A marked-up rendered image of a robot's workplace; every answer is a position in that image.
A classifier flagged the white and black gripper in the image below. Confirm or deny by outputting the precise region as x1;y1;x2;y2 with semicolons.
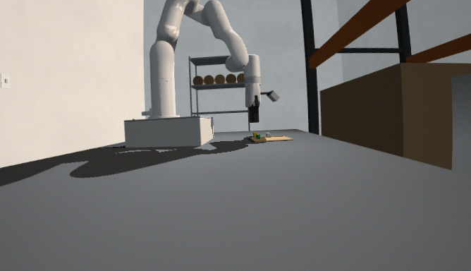
244;83;261;123

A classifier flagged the tan square mat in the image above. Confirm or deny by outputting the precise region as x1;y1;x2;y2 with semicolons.
250;136;293;143

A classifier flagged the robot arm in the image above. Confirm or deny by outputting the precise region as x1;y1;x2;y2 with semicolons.
142;0;261;119

